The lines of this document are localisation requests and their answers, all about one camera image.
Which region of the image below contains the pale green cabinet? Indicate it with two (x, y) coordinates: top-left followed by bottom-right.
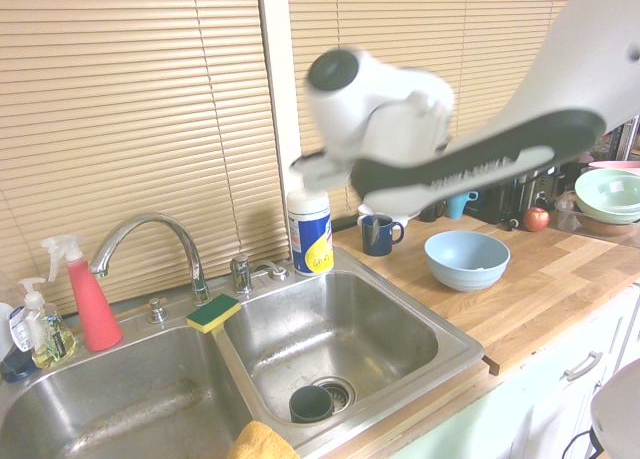
(344, 286), (640, 459)

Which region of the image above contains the dark blue mug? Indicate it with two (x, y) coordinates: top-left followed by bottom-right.
(361, 212), (406, 257)

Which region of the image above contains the black chrome toaster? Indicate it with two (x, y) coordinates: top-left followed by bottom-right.
(477, 162), (564, 230)

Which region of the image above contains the white window frame post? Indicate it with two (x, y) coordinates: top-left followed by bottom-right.
(254, 0), (307, 260)

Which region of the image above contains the clear yellow soap pump bottle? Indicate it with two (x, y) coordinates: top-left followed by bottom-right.
(18, 277), (79, 371)

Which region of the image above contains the metal drain strainer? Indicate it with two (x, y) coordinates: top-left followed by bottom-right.
(312, 375), (357, 413)

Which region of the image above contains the dark blue soap bottle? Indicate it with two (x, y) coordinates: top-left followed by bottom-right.
(0, 304), (37, 384)

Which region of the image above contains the dark green cup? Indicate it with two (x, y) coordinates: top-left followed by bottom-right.
(288, 384), (336, 425)

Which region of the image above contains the yellow green sponge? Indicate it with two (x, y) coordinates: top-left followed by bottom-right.
(185, 293), (243, 336)

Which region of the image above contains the red spray bottle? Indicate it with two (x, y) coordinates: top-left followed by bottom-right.
(40, 234), (125, 353)

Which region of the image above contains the brown wooden bowl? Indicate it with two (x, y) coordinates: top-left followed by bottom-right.
(576, 212), (640, 239)

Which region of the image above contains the pink bowl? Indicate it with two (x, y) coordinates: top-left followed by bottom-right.
(586, 159), (640, 176)

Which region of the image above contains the clear plastic container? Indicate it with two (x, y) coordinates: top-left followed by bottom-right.
(553, 190), (594, 234)

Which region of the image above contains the teal mug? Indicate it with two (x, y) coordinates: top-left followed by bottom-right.
(443, 190), (481, 221)

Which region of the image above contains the black cable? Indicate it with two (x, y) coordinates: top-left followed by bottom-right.
(558, 427), (604, 459)

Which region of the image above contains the chrome sink knob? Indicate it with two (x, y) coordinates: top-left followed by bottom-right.
(145, 296), (169, 326)

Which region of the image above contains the stainless steel double sink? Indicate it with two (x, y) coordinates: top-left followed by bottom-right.
(0, 245), (486, 459)

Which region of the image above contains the chrome faucet handle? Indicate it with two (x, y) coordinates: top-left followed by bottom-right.
(229, 253), (254, 296)

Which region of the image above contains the white disinfecting wipes canister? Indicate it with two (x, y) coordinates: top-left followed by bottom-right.
(285, 185), (336, 279)

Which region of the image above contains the red apple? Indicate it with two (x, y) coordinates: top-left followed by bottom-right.
(522, 206), (552, 234)

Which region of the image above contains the chrome gooseneck faucet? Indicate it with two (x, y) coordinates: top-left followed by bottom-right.
(88, 212), (213, 308)

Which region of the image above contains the black mug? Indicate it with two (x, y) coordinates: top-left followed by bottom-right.
(418, 200), (447, 224)

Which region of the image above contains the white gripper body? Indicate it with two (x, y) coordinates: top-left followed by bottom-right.
(290, 147), (359, 191)

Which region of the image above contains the yellow cloth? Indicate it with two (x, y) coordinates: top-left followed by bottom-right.
(226, 419), (302, 459)

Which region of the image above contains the metal drawer handle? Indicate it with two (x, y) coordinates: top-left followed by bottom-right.
(563, 350), (604, 383)

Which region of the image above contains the wide beige window blind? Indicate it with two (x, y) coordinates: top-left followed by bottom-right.
(0, 0), (294, 316)

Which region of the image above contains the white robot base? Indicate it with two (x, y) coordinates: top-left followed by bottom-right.
(589, 356), (640, 459)

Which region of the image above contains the light blue bowl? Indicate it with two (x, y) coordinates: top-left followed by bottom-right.
(423, 229), (512, 293)

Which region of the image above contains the mint green bowl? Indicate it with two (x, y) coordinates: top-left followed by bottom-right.
(573, 169), (640, 225)

